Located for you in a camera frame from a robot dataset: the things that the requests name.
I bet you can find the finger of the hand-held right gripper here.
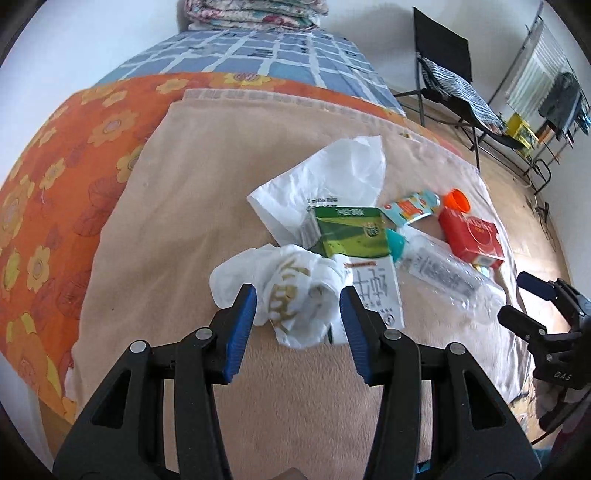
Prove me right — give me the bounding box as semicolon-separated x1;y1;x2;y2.
497;305;556;346
516;271;561;302

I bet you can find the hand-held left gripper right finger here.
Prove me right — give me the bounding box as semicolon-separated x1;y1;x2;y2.
339;285;541;480

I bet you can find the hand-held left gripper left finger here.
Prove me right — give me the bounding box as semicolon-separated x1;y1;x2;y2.
53;284;258;480

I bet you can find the white milk carton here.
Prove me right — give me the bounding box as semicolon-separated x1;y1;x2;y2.
342;255;406;332

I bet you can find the white gold-print bag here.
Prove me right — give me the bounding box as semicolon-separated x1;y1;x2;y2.
210;244;354;350

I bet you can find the red cardboard box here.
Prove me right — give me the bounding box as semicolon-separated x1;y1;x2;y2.
438;207;505;270

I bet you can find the clear bottle with teal cap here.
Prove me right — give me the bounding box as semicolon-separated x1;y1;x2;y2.
385;228;507;325

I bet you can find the green drink carton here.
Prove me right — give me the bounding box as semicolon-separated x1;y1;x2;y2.
313;206;392;259

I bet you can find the colourful snack wrapper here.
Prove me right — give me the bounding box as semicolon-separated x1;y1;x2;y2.
383;190;442;228

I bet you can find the white plastic bag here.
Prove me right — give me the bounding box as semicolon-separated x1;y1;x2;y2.
247;135;387;246

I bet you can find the beige blanket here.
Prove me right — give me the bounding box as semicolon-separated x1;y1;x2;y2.
69;88;541;480

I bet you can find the yellow crate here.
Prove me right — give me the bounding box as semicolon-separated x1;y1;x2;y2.
505;114;537;149

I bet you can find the dark hanging garment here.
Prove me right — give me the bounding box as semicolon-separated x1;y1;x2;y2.
538;71;583;141

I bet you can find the striped cloth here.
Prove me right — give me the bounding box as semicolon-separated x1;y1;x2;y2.
422;58;506;134

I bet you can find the white ribbed panel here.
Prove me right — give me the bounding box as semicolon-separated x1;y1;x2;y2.
507;30;570;116

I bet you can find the orange floral bed sheet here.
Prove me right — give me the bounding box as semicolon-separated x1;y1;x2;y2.
0;71;462;423

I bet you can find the metal drying rack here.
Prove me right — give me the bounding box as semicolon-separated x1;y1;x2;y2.
487;2;591;192

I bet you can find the black folding chair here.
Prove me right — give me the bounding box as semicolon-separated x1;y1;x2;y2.
392;6;552;195

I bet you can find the blue plaid bed sheet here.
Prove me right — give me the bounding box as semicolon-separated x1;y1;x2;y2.
95;28;407;118

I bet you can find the folded floral quilt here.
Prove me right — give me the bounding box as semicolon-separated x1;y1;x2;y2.
184;0;329;31

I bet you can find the black floor cable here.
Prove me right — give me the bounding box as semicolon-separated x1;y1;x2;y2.
524;182;559;245

